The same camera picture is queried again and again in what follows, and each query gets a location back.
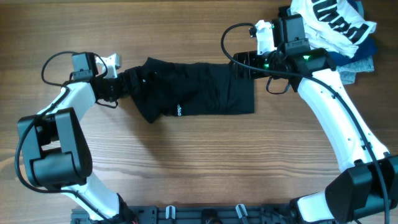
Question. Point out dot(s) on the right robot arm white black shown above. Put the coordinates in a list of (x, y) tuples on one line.
[(367, 184)]

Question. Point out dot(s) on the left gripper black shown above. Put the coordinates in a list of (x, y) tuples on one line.
[(112, 98)]

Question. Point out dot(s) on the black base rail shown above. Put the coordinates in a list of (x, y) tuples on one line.
[(262, 214)]

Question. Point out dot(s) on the white t-shirt black lettering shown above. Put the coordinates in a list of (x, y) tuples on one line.
[(333, 25)]

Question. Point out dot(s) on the navy blue folded garment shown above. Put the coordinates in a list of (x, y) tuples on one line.
[(365, 49)]

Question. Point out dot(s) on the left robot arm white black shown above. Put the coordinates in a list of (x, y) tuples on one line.
[(53, 157)]

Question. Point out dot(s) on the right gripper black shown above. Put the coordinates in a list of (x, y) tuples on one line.
[(252, 57)]

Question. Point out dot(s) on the grey denim folded garment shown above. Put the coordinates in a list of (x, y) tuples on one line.
[(348, 72)]

